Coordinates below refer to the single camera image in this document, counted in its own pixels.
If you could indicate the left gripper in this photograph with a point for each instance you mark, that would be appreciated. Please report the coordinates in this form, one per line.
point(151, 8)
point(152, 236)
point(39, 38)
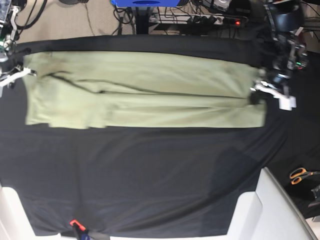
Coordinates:
point(271, 81)

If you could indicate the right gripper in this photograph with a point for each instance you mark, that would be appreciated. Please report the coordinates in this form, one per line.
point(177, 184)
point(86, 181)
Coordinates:
point(9, 60)

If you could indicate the light green T-shirt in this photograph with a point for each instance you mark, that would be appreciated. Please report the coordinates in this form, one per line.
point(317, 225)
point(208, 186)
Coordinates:
point(99, 89)

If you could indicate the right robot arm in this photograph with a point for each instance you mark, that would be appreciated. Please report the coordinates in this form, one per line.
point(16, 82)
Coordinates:
point(9, 10)

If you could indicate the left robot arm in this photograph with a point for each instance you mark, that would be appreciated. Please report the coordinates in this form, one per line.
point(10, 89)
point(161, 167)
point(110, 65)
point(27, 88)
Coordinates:
point(286, 23)

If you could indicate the white power strip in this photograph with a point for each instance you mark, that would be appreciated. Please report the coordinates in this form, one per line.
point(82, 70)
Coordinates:
point(187, 18)

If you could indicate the blue plastic box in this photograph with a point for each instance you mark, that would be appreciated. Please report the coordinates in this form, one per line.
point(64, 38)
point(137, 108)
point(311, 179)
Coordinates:
point(145, 3)

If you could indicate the black table cloth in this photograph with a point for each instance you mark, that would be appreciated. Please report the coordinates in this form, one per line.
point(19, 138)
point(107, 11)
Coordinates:
point(157, 182)

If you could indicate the red black clamp bottom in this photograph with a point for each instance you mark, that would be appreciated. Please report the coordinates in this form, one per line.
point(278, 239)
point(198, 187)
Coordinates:
point(80, 232)

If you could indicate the orange handled scissors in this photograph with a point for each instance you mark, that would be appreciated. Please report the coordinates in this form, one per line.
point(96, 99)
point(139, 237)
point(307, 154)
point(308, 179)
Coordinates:
point(300, 174)

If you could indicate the white table frame right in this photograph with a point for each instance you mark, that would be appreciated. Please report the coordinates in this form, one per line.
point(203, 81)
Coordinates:
point(268, 213)

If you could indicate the white table frame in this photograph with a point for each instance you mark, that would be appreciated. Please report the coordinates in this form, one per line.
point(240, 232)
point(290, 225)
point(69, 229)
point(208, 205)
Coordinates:
point(14, 224)
point(268, 213)

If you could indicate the black metal stand post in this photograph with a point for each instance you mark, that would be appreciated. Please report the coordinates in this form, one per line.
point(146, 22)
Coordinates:
point(142, 16)

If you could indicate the white table frame left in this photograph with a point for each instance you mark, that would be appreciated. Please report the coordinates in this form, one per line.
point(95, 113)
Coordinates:
point(14, 224)

